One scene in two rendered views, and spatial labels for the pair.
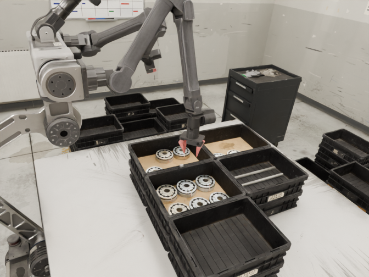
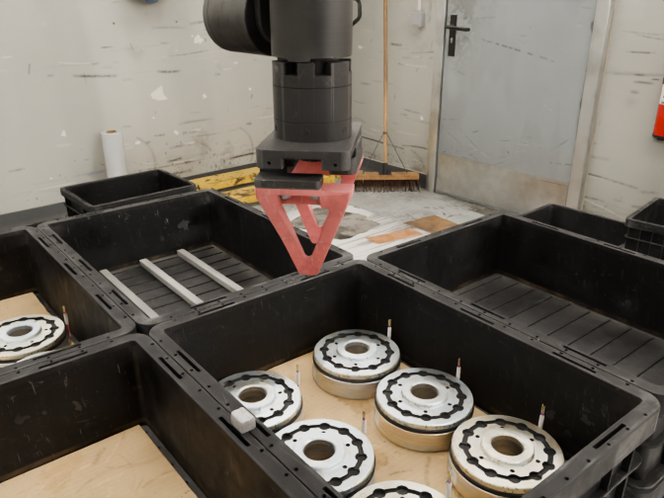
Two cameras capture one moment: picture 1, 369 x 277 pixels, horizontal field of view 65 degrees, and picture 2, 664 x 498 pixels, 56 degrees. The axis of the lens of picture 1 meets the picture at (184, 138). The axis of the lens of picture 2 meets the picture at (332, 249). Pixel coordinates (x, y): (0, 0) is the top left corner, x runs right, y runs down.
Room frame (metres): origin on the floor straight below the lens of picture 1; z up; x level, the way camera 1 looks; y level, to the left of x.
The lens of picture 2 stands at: (1.21, 0.42, 1.25)
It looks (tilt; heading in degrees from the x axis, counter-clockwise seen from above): 23 degrees down; 259
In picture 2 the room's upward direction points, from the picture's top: straight up
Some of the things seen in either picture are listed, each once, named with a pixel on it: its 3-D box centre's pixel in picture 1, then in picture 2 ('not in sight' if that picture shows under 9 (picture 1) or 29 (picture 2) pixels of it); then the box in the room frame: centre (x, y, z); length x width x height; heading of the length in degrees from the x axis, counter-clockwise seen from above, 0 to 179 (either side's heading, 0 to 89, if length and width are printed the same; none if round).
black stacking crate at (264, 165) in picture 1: (259, 176); (190, 280); (1.25, -0.42, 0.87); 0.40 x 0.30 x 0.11; 118
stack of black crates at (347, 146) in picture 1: (343, 162); not in sight; (2.21, -1.46, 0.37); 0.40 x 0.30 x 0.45; 30
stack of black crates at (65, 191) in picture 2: not in sight; (135, 243); (1.51, -1.86, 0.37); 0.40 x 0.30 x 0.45; 30
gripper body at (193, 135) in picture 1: (193, 132); (312, 109); (1.13, -0.03, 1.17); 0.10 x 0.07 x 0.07; 72
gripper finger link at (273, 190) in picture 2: (187, 144); (310, 209); (1.14, -0.02, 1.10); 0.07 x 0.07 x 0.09; 72
